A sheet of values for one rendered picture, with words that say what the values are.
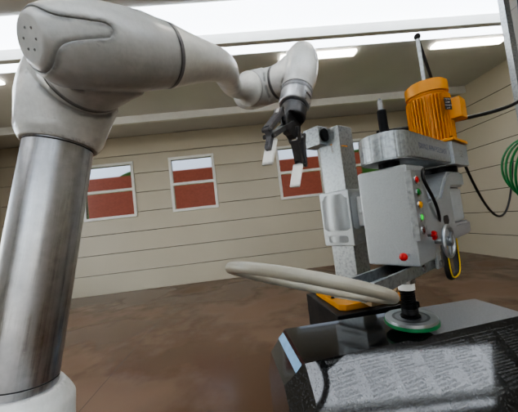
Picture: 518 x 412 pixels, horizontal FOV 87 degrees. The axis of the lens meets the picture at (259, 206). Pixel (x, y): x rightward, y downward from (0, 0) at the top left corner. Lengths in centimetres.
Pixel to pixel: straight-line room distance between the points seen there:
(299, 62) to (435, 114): 126
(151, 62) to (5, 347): 44
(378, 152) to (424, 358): 84
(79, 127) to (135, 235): 725
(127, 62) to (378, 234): 114
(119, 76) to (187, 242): 701
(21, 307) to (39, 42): 35
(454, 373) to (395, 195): 71
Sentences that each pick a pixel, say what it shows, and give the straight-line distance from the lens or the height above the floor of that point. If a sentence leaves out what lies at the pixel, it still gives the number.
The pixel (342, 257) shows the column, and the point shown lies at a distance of 219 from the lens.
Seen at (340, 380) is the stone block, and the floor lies 79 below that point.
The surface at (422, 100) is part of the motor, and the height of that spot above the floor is 201.
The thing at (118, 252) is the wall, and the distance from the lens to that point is 793.
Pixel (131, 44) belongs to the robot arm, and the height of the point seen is 165.
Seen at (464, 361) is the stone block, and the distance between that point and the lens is 147.
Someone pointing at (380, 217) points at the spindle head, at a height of 136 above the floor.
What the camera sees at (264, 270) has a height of 129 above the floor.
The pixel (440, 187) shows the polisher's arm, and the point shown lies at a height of 147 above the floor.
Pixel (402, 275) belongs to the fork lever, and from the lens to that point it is 124.
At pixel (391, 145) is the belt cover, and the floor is 165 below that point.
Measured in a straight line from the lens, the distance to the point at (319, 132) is 218.
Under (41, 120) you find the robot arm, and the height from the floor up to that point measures 159.
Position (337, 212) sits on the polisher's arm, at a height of 140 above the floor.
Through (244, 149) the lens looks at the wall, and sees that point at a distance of 747.
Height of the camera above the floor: 141
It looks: 3 degrees up
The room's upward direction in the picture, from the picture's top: 7 degrees counter-clockwise
